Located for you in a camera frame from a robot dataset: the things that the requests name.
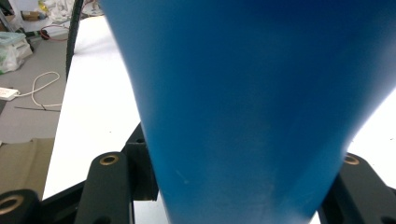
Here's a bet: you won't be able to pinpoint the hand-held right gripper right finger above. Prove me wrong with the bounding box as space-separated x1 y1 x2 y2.
317 172 346 224

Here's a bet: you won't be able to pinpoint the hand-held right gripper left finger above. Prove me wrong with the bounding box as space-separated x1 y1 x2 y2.
120 122 160 202

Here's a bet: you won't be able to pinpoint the blue bottle with white cap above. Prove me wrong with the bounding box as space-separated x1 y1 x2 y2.
98 0 396 224

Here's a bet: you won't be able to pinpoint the khaki pants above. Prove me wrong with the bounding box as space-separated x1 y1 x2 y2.
0 137 56 201

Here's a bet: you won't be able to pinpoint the white power strip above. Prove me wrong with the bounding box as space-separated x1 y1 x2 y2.
0 86 21 102

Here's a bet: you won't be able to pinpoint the translucent plastic bags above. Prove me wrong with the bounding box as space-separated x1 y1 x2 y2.
0 31 34 76

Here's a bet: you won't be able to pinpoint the white crumpled plastic sheet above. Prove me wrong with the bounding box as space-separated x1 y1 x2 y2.
46 0 105 23

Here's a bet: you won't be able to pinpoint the small cardboard box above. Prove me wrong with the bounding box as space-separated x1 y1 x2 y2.
21 10 43 22

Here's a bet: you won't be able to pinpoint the thin black floor cable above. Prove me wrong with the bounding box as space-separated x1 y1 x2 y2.
13 105 62 113

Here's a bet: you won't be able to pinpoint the white power cord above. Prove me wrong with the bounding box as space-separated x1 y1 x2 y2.
15 71 64 109

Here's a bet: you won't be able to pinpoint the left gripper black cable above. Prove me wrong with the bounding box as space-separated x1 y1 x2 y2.
65 0 86 80

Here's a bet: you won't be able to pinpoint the red cable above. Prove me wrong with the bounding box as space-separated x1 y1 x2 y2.
39 23 75 42

